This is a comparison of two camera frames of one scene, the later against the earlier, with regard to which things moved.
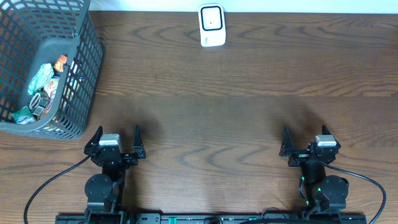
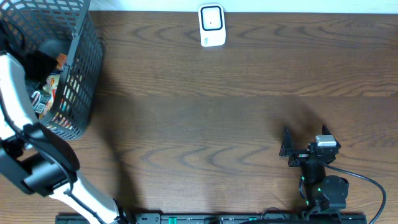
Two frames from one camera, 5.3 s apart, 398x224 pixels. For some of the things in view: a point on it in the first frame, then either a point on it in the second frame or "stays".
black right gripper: x=300 y=155 stays
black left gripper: x=115 y=155 to x=38 y=64
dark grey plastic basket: x=32 y=33 stays
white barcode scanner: x=212 y=24 stays
